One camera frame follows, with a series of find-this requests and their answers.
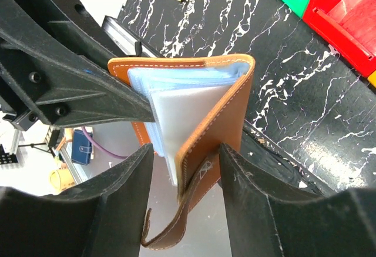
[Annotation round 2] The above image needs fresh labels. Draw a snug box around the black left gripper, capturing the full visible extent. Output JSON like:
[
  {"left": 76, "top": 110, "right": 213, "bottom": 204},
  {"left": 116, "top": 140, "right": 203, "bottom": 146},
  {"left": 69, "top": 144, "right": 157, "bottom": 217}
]
[{"left": 1, "top": 0, "right": 153, "bottom": 131}]

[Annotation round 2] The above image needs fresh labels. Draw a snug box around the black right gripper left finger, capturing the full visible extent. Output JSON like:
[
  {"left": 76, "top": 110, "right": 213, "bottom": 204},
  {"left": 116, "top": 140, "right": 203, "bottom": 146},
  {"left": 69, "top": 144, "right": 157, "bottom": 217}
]
[{"left": 1, "top": 144, "right": 153, "bottom": 256}]

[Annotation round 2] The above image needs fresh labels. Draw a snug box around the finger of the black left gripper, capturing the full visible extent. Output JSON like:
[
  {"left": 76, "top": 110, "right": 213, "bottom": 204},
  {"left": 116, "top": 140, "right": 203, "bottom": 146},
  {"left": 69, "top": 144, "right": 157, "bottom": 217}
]
[{"left": 15, "top": 0, "right": 126, "bottom": 63}]

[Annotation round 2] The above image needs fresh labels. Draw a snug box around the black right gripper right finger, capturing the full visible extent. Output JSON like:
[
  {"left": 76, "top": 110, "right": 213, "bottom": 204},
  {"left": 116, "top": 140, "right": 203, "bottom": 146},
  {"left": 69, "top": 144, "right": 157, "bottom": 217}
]
[{"left": 219, "top": 144, "right": 375, "bottom": 256}]

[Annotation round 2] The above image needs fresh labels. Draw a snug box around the brown leather card holder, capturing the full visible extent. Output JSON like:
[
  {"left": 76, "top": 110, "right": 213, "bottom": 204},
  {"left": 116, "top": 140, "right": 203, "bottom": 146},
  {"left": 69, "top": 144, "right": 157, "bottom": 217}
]
[{"left": 108, "top": 54, "right": 256, "bottom": 251}]

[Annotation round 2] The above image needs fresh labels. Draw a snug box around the yellow cup on floor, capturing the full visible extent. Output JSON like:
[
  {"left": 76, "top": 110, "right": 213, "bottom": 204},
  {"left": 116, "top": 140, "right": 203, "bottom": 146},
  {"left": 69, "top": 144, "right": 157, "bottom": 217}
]
[{"left": 49, "top": 169, "right": 76, "bottom": 193}]

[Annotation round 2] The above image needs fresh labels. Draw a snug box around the blue wallet on floor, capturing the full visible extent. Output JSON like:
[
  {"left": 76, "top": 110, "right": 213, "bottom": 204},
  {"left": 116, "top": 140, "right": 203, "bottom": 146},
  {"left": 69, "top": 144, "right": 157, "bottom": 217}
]
[{"left": 71, "top": 129, "right": 92, "bottom": 165}]

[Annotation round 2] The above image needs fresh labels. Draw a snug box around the yellow plastic bin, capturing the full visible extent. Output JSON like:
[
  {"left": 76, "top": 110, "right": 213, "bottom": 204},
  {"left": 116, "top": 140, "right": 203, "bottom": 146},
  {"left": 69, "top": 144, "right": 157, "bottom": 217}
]
[{"left": 367, "top": 71, "right": 376, "bottom": 88}]

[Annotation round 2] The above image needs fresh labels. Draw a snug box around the red plastic bin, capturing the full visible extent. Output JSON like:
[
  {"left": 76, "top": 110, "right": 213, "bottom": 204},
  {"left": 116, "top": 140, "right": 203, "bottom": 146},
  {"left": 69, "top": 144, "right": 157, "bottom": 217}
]
[{"left": 303, "top": 0, "right": 375, "bottom": 78}]

